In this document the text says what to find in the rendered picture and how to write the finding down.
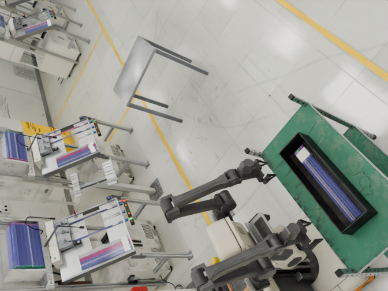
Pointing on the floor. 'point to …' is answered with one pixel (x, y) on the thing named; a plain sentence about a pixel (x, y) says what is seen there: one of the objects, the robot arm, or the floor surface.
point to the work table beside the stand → (142, 44)
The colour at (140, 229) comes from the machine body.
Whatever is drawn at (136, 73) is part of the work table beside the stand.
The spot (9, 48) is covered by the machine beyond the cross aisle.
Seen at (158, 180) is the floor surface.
